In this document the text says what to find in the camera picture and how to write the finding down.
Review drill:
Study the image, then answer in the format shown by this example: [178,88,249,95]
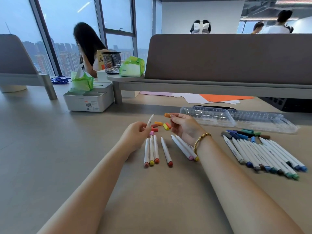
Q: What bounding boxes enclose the orange paper sheet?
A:
[199,93,255,103]

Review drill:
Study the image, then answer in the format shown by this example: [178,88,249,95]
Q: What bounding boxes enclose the white desk organizer box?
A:
[63,81,115,113]

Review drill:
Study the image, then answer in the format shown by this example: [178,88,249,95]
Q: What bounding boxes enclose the person's left hand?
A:
[119,121,151,155]

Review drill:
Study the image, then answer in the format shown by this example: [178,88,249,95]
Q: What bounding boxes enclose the black mesh pen holder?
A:
[101,51,122,75]

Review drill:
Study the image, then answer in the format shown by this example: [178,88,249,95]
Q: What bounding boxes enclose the lilac paper sheet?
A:
[139,91,173,97]

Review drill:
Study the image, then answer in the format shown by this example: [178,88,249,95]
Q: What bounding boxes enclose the grey desk riser shelf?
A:
[106,73,312,105]
[0,72,58,100]

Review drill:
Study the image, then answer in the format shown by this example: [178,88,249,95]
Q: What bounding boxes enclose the blue lanyard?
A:
[50,75,72,85]

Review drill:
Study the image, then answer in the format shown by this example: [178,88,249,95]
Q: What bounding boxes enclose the crumpled green tissue pack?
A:
[69,66,95,94]

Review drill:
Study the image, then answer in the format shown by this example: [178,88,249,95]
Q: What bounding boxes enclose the papers with orange sheet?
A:
[170,92,241,105]

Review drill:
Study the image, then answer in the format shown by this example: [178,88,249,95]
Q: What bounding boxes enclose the black smartphone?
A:
[195,105,236,111]

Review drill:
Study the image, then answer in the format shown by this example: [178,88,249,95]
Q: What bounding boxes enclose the clear plastic marker case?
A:
[180,105,299,135]

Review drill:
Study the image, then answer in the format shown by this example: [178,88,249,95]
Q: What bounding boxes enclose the person's right hand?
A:
[168,113,208,147]

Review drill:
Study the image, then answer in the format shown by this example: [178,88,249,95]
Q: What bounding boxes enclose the small white box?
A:
[96,69,111,83]

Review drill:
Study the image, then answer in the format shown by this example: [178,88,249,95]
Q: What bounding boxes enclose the linear ceiling light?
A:
[275,0,312,5]
[240,17,299,21]

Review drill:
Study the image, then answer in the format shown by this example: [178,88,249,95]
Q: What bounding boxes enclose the yellow carton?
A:
[97,49,110,71]

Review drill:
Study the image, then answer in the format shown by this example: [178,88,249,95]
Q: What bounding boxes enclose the group of cool-coloured white markers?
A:
[223,135,308,181]

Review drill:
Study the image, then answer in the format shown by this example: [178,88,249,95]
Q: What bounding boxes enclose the group of warm-coloured white markers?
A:
[144,135,200,168]

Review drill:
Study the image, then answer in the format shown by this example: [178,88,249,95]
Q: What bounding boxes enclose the person's left forearm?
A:
[36,141,130,234]

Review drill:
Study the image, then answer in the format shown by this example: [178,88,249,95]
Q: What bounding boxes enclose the group of warm-coloured marker caps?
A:
[149,121,172,136]

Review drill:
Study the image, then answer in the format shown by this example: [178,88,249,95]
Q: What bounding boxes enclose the person's right forearm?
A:
[195,135,304,234]

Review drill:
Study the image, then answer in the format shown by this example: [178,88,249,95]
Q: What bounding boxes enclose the white cylindrical container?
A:
[0,85,28,93]

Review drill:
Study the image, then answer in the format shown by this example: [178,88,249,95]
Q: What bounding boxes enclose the dark window frame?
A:
[28,0,163,77]

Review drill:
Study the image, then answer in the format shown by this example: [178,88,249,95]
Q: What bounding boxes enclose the gold bead bracelet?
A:
[194,133,212,155]

